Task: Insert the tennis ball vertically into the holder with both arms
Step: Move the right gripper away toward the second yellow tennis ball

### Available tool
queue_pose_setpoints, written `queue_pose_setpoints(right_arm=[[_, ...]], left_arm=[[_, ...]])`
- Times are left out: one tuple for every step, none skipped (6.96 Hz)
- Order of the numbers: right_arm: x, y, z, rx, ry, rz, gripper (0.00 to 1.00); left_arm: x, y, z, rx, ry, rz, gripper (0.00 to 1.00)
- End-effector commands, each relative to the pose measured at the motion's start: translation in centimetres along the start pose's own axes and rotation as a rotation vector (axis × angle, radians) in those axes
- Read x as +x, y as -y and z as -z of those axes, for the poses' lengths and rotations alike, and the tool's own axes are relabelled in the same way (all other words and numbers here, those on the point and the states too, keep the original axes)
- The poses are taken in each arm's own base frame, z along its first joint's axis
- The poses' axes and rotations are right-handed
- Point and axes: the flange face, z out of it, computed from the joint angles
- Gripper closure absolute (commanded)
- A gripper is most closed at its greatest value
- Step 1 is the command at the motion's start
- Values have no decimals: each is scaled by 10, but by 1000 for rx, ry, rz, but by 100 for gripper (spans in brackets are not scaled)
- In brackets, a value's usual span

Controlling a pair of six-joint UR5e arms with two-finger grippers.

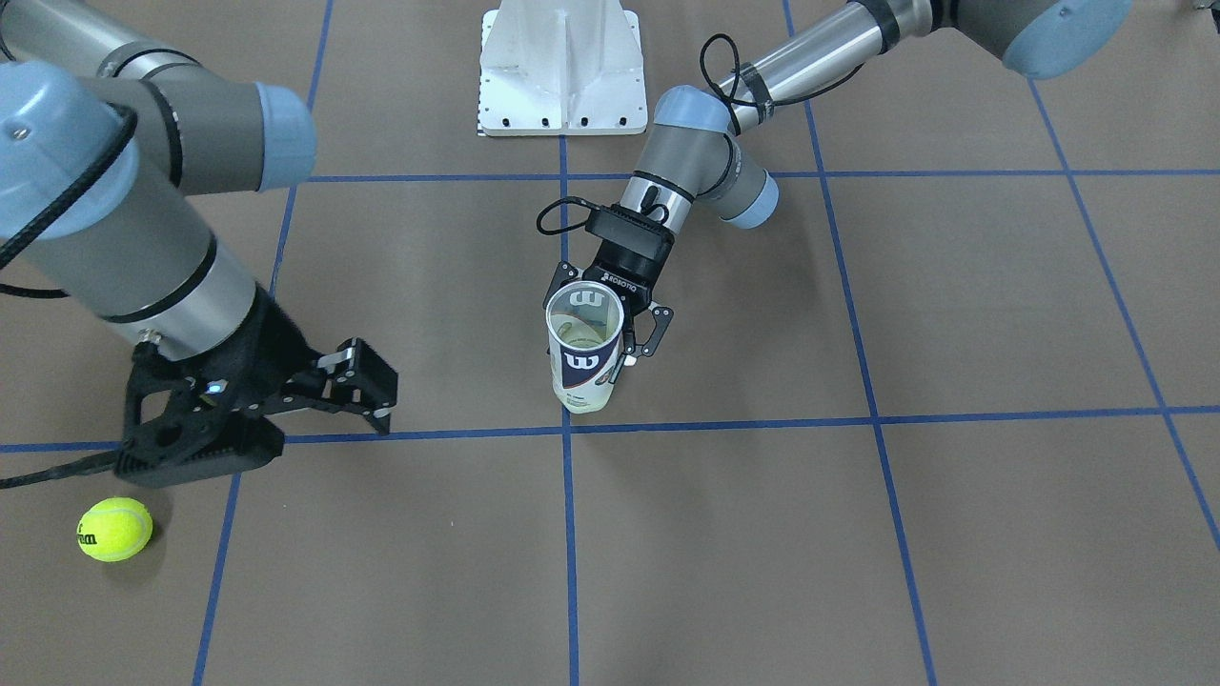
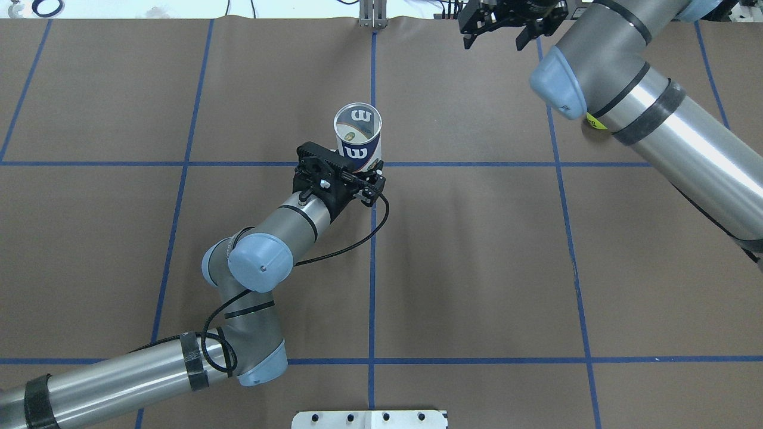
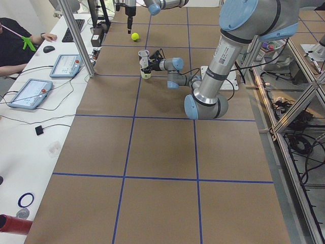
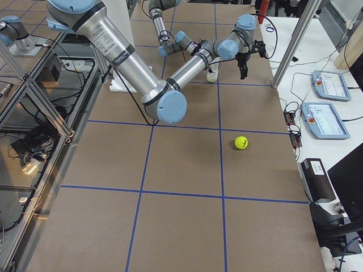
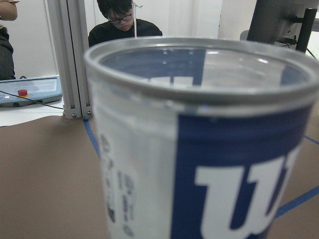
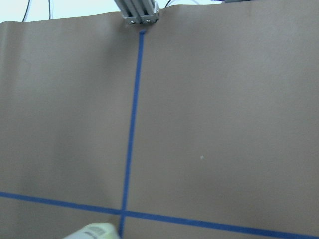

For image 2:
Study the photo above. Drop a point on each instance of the yellow tennis ball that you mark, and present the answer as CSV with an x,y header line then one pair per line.
x,y
594,123

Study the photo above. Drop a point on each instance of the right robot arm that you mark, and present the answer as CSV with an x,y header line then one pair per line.
x,y
597,68

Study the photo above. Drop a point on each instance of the clear tennis ball can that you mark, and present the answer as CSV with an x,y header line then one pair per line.
x,y
357,128

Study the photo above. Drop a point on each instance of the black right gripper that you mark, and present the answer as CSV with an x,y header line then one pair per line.
x,y
534,12

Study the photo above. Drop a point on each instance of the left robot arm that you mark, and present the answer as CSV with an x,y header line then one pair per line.
x,y
94,261

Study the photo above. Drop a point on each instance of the aluminium frame post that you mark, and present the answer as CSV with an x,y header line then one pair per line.
x,y
373,14

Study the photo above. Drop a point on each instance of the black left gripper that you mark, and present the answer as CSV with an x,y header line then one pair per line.
x,y
344,199

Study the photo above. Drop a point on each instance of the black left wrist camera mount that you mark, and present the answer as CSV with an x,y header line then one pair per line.
x,y
312,160

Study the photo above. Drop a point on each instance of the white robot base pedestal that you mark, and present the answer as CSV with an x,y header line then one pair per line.
x,y
372,419

